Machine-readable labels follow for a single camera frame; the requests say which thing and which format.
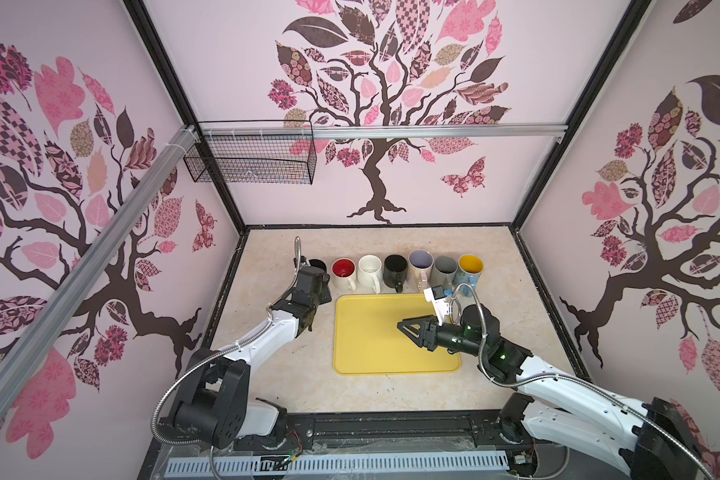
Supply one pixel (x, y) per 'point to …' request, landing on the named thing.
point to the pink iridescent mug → (420, 267)
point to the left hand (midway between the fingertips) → (319, 287)
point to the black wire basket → (252, 160)
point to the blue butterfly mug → (469, 270)
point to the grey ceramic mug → (444, 271)
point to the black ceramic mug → (395, 270)
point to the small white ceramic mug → (343, 272)
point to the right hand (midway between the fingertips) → (402, 322)
